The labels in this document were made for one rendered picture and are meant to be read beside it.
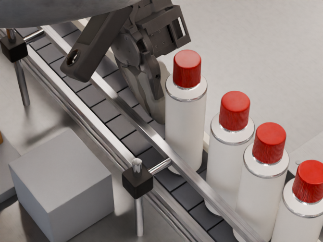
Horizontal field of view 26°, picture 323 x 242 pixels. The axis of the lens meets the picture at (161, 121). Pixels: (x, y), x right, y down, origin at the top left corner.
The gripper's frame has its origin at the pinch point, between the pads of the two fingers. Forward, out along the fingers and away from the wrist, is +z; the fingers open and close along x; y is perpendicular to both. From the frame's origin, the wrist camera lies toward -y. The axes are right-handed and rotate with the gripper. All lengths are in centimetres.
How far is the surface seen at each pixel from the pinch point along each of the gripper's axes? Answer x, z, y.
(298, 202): -28.2, 3.3, -1.1
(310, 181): -30.4, 0.2, -0.5
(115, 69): 15.9, -2.9, 4.0
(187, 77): -12.5, -8.5, -0.1
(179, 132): -7.8, -0.3, -1.2
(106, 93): 3.6, -5.1, -3.9
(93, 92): 14.3, -2.0, -1.4
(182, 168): -10.4, 2.8, -3.7
